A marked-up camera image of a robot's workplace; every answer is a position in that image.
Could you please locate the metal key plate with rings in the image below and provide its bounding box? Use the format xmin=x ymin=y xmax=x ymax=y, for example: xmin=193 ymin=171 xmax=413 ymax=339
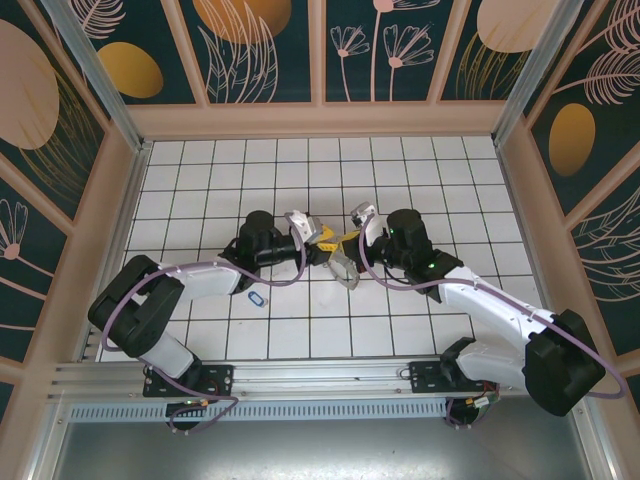
xmin=322 ymin=249 xmax=361 ymax=292

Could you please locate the grey metal sheet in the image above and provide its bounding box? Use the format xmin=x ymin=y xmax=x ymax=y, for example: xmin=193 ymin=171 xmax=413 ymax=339
xmin=47 ymin=419 xmax=601 ymax=480

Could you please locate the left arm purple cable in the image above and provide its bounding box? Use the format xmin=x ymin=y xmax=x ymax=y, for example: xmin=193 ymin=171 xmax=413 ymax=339
xmin=99 ymin=227 xmax=309 ymax=437

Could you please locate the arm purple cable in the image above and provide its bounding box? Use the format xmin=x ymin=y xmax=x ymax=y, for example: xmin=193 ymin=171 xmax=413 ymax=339
xmin=358 ymin=214 xmax=629 ymax=432
xmin=99 ymin=227 xmax=309 ymax=437

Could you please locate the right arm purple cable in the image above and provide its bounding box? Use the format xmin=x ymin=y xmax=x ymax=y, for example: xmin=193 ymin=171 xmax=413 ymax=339
xmin=358 ymin=214 xmax=629 ymax=432

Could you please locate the aluminium table side rail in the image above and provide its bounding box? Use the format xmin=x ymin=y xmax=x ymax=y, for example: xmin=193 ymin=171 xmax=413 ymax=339
xmin=74 ymin=144 xmax=151 ymax=361
xmin=493 ymin=142 xmax=562 ymax=352

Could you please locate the aluminium mounting rail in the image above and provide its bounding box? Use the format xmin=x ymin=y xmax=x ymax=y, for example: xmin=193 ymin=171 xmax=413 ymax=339
xmin=47 ymin=353 xmax=594 ymax=401

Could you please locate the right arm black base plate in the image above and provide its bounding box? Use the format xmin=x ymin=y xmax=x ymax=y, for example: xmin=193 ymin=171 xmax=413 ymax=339
xmin=409 ymin=359 xmax=501 ymax=397

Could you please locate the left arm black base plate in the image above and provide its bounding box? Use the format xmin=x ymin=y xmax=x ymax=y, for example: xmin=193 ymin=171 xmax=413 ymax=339
xmin=143 ymin=363 xmax=236 ymax=399

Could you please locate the slotted grey cable duct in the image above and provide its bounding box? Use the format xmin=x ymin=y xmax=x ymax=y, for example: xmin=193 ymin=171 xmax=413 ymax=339
xmin=67 ymin=402 xmax=586 ymax=425

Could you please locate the aluminium corner post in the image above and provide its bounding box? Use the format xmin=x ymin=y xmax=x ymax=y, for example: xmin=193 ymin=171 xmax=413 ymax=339
xmin=39 ymin=0 xmax=154 ymax=156
xmin=492 ymin=0 xmax=601 ymax=146

